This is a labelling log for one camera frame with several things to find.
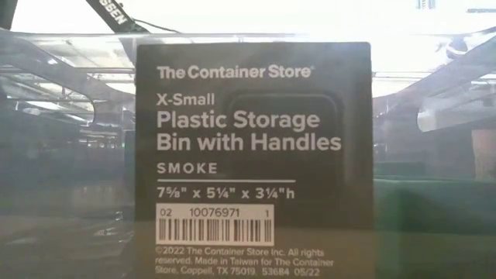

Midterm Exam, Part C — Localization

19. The black bin label sticker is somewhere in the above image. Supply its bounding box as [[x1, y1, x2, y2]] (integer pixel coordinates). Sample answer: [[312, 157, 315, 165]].
[[134, 41, 375, 279]]

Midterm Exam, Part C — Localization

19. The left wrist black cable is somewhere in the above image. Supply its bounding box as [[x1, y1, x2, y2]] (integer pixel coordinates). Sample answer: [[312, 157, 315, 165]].
[[131, 18, 181, 35]]

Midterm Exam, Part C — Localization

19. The smoke plastic storage bin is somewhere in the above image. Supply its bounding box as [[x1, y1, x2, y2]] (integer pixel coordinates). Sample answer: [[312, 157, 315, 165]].
[[0, 29, 496, 279]]

